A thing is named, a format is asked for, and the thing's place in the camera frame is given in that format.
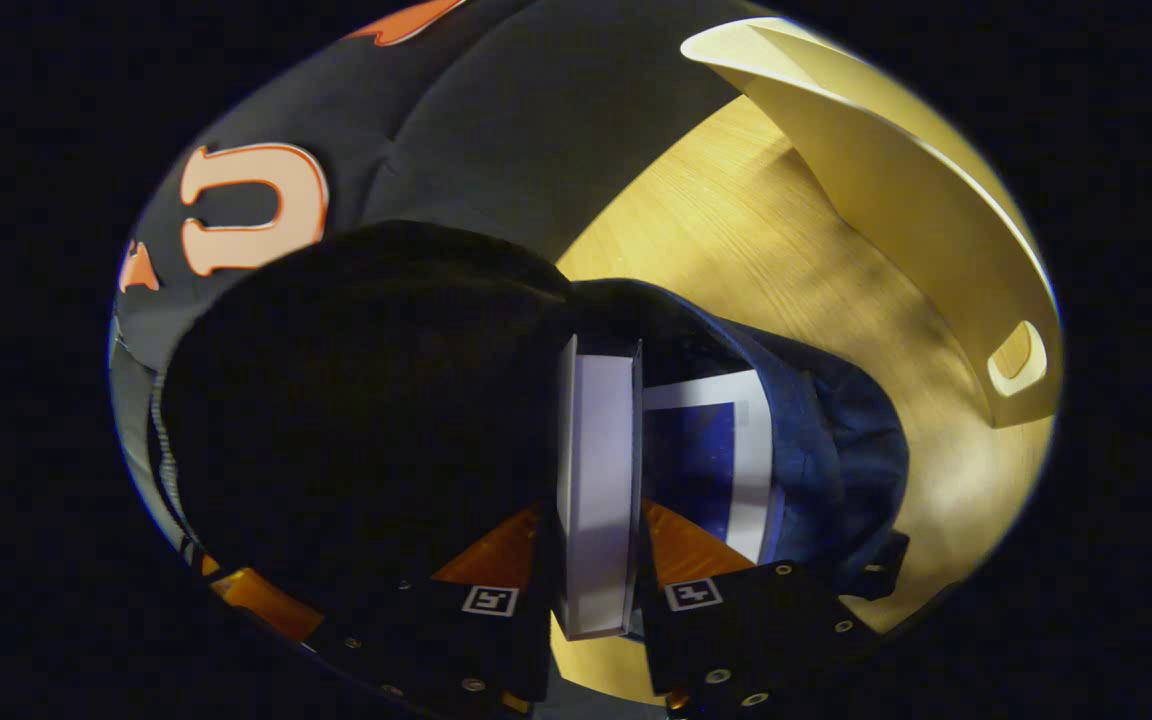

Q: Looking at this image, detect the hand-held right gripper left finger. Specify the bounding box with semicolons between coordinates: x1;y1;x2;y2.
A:
316;503;557;719

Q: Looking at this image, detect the white book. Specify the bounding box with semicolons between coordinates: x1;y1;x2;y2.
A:
554;334;645;642

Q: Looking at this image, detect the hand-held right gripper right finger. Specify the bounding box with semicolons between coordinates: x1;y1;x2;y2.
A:
639;497;889;717

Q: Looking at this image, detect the white bookshelf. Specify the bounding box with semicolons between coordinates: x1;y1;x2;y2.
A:
680;15;1065;431

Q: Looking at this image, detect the blue book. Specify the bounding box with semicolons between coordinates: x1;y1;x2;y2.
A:
641;370;779;567

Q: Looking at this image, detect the blue schoolbag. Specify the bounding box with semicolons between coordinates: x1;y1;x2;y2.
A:
149;220;912;641

